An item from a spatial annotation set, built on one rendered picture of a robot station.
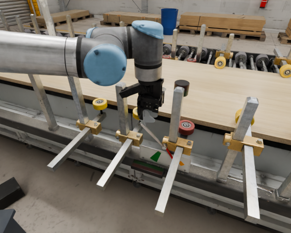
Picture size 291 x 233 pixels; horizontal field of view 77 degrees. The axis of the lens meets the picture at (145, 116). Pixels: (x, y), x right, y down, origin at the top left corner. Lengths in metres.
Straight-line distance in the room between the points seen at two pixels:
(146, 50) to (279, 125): 0.77
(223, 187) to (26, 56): 0.89
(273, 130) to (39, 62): 0.96
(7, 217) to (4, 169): 1.18
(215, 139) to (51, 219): 1.34
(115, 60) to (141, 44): 0.16
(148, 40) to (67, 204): 1.49
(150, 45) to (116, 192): 1.38
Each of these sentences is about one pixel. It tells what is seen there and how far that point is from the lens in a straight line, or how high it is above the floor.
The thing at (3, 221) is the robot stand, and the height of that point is 0.60.
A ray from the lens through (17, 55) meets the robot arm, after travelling 0.46.
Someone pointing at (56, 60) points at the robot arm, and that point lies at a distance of 0.44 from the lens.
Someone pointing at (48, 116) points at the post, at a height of 0.81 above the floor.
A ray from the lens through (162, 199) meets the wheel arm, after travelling 0.69.
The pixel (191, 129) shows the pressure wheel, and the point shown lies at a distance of 0.88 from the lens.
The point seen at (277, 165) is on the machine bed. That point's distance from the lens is 1.21.
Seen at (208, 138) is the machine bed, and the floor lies 0.75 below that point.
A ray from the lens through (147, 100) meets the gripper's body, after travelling 0.64.
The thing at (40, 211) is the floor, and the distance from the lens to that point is 1.83.
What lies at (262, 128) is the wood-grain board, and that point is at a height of 0.90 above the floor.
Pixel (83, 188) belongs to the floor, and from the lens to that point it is 1.81.
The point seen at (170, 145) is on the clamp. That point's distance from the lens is 0.86.
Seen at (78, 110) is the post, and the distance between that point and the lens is 1.02.
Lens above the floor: 1.47
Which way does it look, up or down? 37 degrees down
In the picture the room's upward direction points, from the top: straight up
